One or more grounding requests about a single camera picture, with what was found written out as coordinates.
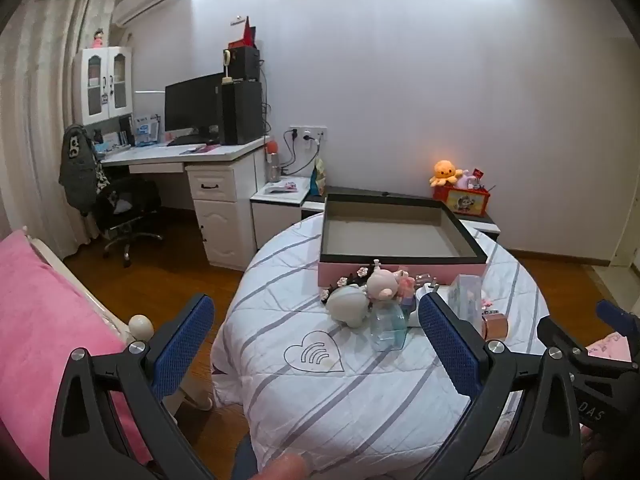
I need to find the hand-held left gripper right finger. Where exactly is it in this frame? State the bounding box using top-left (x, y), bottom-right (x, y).
top-left (417, 290), bottom-right (583, 480)

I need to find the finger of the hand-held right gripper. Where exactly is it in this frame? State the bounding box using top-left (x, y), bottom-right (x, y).
top-left (537, 316), bottom-right (588, 361)
top-left (596, 300), bottom-right (640, 348)

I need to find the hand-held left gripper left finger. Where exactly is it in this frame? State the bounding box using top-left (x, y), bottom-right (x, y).
top-left (48, 293), bottom-right (217, 480)

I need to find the rose gold case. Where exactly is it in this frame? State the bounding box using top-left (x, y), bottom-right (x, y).
top-left (480, 307), bottom-right (508, 339)

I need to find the transparent plastic box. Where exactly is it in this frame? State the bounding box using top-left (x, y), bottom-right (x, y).
top-left (446, 274), bottom-right (485, 321)

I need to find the white plug-in device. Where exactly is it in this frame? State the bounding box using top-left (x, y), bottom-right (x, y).
top-left (417, 282), bottom-right (448, 306)

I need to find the clear spray bottle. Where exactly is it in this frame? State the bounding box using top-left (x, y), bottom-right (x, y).
top-left (369, 300), bottom-right (407, 352)

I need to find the white round plush toy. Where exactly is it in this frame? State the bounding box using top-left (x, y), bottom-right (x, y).
top-left (326, 284), bottom-right (373, 328)

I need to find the pink box with black rim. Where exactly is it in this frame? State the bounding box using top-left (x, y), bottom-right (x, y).
top-left (318, 193), bottom-right (488, 288)

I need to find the person's right hand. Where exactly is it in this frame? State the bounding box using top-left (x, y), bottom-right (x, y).
top-left (580, 425), bottom-right (618, 480)

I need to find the pink printed pillow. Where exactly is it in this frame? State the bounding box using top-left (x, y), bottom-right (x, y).
top-left (582, 332), bottom-right (633, 366)

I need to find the white striped quilt bed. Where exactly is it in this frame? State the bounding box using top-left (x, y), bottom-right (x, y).
top-left (210, 210), bottom-right (551, 480)

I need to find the black flower headband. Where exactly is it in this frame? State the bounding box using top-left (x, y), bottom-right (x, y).
top-left (320, 266), bottom-right (371, 306)

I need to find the dark-topped low cabinet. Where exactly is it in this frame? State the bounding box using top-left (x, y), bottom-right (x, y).
top-left (302, 186), bottom-right (501, 241)

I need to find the white desk with drawers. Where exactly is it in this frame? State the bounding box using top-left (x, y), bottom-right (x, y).
top-left (97, 135), bottom-right (271, 271)

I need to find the pink blanket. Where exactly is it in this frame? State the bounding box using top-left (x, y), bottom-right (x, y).
top-left (0, 230), bottom-right (151, 466)

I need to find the red toy box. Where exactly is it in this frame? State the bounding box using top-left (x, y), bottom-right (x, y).
top-left (432, 184), bottom-right (491, 218)

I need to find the black office chair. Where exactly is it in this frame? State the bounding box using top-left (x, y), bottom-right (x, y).
top-left (95, 177), bottom-right (166, 268)

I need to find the white nightstand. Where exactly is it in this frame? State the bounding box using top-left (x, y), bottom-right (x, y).
top-left (250, 176), bottom-right (313, 253)

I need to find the orange octopus plush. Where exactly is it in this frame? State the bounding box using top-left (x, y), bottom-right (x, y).
top-left (429, 160), bottom-right (463, 186)

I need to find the water bottle with red cap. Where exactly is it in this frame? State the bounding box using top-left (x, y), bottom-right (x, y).
top-left (265, 139), bottom-right (283, 183)

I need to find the snack bag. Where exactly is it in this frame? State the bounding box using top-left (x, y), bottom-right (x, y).
top-left (309, 157), bottom-right (328, 197)

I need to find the blue white box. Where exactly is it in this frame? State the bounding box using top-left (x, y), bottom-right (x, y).
top-left (134, 115), bottom-right (163, 147)

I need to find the large black speaker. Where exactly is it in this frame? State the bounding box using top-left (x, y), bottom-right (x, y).
top-left (220, 81), bottom-right (264, 146)

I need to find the black computer monitor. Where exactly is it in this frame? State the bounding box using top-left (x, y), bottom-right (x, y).
top-left (164, 72), bottom-right (226, 143)

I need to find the white glass-door cabinet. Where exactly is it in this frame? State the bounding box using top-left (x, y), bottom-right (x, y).
top-left (72, 46), bottom-right (135, 126)

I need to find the cream curtain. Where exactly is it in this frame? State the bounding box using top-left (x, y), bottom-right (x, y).
top-left (0, 0), bottom-right (118, 261)

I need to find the small black speaker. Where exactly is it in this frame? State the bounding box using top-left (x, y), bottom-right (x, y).
top-left (230, 47), bottom-right (262, 82)

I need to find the red ornament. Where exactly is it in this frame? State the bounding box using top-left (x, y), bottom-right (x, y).
top-left (229, 16), bottom-right (258, 50)

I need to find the white bed frame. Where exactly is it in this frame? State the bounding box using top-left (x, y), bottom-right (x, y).
top-left (25, 227), bottom-right (213, 411)

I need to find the black power cable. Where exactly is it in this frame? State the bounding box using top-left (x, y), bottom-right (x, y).
top-left (280, 130), bottom-right (321, 171)

